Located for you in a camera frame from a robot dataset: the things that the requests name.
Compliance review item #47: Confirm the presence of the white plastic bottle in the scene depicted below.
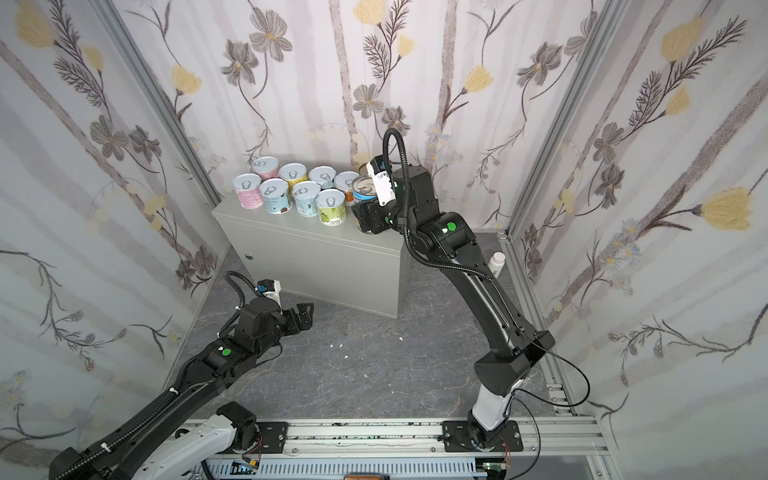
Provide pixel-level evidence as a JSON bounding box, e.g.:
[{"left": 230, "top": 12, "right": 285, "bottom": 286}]
[{"left": 487, "top": 251, "right": 506, "bottom": 278}]

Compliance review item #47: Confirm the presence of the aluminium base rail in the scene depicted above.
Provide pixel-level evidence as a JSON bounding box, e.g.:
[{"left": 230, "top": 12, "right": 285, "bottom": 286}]
[{"left": 116, "top": 417, "right": 607, "bottom": 480}]

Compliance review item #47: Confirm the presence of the light blue can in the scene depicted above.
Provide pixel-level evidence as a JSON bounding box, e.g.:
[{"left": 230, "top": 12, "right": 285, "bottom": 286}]
[{"left": 308, "top": 166, "right": 337, "bottom": 190}]

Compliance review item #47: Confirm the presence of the green can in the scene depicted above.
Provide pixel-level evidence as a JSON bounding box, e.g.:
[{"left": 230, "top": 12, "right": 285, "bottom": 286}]
[{"left": 315, "top": 189, "right": 347, "bottom": 226}]

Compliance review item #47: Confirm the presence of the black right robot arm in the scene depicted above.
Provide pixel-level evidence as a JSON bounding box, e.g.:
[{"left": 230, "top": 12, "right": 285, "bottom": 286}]
[{"left": 352, "top": 128, "right": 555, "bottom": 449}]

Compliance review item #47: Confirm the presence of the grey metal cabinet counter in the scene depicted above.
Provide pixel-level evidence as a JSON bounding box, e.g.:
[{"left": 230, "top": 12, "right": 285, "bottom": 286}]
[{"left": 213, "top": 195, "right": 411, "bottom": 318}]

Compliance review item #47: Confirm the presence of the yellow can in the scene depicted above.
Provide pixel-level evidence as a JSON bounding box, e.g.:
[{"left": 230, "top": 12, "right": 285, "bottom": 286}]
[{"left": 279, "top": 162, "right": 308, "bottom": 190}]

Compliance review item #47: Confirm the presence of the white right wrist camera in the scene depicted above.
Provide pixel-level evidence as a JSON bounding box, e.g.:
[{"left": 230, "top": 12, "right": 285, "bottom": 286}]
[{"left": 366, "top": 155, "right": 396, "bottom": 207}]

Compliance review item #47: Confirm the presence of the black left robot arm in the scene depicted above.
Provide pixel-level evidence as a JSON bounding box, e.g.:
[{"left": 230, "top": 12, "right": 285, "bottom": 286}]
[{"left": 48, "top": 271, "right": 314, "bottom": 479}]

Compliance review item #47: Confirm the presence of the teal can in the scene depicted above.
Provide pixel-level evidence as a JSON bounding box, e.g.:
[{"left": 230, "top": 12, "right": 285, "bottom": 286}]
[{"left": 259, "top": 178, "right": 293, "bottom": 215}]

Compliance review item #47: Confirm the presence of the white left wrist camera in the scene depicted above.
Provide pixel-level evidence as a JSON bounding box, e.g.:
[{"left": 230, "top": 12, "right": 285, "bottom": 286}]
[{"left": 256, "top": 279, "right": 282, "bottom": 306}]

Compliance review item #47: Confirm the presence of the blue can silver lid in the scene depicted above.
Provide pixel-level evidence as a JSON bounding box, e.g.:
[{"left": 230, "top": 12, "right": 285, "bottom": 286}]
[{"left": 352, "top": 176, "right": 377, "bottom": 205}]

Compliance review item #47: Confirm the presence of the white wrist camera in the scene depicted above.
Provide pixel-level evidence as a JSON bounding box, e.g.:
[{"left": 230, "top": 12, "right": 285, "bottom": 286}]
[
  {"left": 366, "top": 155, "right": 396, "bottom": 207},
  {"left": 256, "top": 279, "right": 282, "bottom": 306}
]

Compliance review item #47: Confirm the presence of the orange can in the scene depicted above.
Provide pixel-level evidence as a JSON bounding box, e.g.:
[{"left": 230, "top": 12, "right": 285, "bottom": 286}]
[{"left": 334, "top": 171, "right": 359, "bottom": 206}]

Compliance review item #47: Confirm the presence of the pink can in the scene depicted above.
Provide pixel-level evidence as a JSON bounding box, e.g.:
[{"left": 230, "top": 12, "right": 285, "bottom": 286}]
[
  {"left": 251, "top": 156, "right": 280, "bottom": 181},
  {"left": 232, "top": 173, "right": 263, "bottom": 210}
]

